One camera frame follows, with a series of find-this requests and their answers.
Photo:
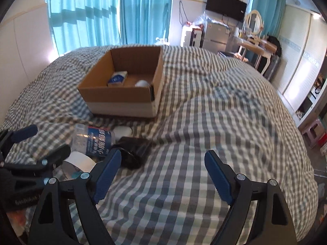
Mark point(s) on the white dressing table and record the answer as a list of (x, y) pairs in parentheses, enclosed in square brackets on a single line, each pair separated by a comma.
[(253, 47)]

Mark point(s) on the brown box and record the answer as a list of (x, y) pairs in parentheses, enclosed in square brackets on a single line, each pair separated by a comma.
[(270, 46)]

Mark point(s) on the black bag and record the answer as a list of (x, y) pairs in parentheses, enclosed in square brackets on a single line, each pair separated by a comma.
[(274, 43)]

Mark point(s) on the dark suitcase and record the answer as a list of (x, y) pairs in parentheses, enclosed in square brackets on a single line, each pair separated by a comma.
[(272, 66)]

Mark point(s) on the clear plastic item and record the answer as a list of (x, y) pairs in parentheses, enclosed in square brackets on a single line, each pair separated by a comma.
[(69, 172)]

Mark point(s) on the narrow teal curtain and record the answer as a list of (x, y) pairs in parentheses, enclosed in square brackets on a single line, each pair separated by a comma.
[(268, 5)]

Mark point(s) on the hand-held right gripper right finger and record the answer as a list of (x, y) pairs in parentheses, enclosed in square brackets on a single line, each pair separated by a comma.
[(217, 176)]

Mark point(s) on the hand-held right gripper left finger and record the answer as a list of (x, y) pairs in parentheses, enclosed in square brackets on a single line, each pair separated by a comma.
[(107, 176)]

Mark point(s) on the blue tissue pack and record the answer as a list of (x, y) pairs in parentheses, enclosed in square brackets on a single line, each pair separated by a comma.
[(117, 79)]

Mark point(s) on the white sliding-door wardrobe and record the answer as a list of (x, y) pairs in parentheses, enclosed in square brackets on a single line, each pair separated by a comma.
[(299, 63)]

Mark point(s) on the grey checkered blanket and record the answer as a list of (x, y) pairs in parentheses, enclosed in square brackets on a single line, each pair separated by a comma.
[(204, 107)]

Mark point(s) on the white plastic bag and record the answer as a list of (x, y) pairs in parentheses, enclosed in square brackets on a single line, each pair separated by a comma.
[(162, 41)]

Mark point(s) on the clear water bottle blue label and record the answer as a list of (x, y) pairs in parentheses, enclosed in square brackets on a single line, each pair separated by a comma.
[(94, 140)]

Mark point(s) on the black pouch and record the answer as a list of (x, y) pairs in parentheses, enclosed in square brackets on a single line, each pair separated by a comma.
[(135, 145)]

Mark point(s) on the wide teal curtain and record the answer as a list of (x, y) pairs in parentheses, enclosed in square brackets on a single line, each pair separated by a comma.
[(84, 12)]

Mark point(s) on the pink plastic stool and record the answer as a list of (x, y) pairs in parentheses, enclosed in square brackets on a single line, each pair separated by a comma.
[(313, 129)]

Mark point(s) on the white round object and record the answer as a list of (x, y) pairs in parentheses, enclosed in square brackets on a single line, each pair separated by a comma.
[(141, 83)]

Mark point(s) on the white suitcase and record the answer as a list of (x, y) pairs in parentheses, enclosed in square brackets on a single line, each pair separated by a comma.
[(186, 37)]

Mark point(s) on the black wall television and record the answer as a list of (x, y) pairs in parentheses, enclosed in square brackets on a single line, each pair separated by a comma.
[(224, 3)]

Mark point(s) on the clear plastic bag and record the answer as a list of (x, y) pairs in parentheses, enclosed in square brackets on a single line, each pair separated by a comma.
[(207, 19)]

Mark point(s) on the oval vanity mirror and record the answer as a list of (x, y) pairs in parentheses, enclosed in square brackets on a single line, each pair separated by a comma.
[(253, 21)]

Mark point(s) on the silver fridge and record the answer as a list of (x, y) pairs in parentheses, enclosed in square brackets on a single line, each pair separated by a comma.
[(214, 37)]

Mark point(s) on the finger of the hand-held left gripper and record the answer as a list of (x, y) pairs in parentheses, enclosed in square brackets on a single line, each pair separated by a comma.
[(55, 155), (24, 132)]

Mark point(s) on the cardboard box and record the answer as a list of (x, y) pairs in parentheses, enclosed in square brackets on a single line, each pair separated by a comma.
[(122, 102)]

